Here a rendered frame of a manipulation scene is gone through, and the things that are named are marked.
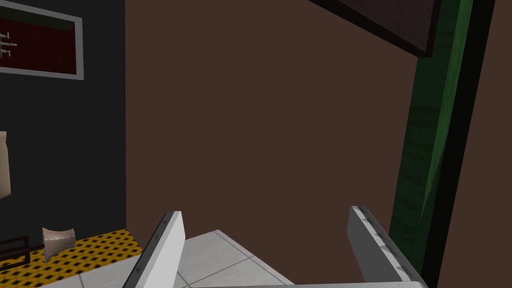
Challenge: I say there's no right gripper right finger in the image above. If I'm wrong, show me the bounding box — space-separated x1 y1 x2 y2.
346 205 427 288

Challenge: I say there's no beige cushion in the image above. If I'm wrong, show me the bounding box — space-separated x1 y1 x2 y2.
0 130 12 200

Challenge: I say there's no green door leaf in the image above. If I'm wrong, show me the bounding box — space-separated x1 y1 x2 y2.
387 0 497 288

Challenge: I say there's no yellow black patterned rug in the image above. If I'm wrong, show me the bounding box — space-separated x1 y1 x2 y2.
0 227 143 288

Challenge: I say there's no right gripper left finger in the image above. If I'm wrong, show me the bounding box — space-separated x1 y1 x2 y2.
122 210 187 288

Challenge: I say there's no grey framed dark red picture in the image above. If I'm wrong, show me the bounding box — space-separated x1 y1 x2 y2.
0 5 85 81

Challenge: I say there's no pale beige lamp shade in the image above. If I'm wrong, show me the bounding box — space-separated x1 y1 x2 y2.
41 227 77 263

